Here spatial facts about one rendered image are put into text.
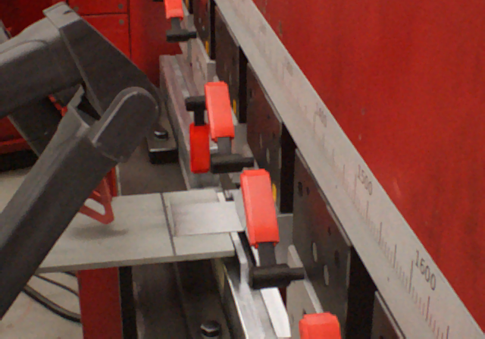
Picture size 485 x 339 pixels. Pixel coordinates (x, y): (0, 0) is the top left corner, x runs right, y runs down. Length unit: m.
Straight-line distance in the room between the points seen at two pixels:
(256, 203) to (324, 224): 0.09
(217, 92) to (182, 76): 1.02
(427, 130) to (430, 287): 0.08
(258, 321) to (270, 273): 0.45
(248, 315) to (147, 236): 0.20
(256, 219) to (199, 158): 0.38
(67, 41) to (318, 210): 0.30
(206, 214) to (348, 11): 0.79
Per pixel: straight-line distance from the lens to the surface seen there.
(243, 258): 1.21
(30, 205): 0.90
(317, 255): 0.67
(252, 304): 1.18
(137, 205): 1.34
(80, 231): 1.29
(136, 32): 2.08
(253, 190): 0.72
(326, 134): 0.62
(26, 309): 2.95
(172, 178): 1.70
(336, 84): 0.59
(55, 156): 0.89
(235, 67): 0.96
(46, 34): 0.84
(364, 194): 0.55
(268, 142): 0.81
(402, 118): 0.48
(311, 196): 0.67
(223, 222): 1.29
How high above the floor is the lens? 1.63
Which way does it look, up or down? 26 degrees down
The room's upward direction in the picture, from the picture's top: straight up
